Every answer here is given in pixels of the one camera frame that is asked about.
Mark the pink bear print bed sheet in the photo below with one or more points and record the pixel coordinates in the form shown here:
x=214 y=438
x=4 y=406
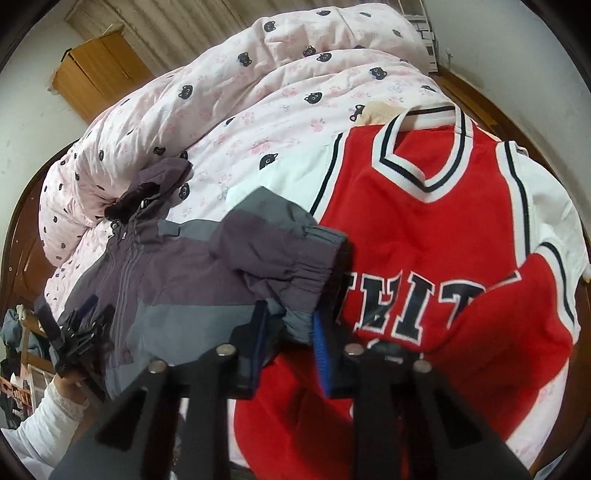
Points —
x=286 y=134

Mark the white shelf rack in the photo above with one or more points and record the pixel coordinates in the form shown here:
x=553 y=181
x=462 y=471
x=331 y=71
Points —
x=422 y=32

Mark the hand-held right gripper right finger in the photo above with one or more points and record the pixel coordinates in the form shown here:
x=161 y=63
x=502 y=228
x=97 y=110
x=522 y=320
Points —
x=323 y=357

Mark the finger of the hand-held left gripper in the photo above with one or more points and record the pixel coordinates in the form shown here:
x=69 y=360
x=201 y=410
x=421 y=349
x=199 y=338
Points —
x=89 y=307
x=104 y=321

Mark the pink bear print quilt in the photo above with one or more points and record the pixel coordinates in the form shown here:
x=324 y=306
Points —
x=207 y=83

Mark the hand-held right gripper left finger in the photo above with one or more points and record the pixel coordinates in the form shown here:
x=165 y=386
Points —
x=257 y=344

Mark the person's left forearm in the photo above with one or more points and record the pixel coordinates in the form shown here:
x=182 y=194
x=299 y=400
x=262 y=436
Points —
x=46 y=420

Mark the beige cloth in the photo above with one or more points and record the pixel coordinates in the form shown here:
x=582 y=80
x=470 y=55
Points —
x=376 y=114

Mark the purple and grey zip jacket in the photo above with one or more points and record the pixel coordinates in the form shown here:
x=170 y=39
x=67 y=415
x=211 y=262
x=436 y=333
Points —
x=184 y=277

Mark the red and white jersey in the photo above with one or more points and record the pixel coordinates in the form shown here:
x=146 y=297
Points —
x=443 y=240

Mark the wooden wardrobe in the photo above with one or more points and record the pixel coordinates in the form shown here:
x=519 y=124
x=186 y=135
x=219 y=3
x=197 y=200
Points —
x=99 y=74

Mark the beige curtain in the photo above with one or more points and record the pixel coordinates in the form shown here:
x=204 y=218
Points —
x=194 y=27

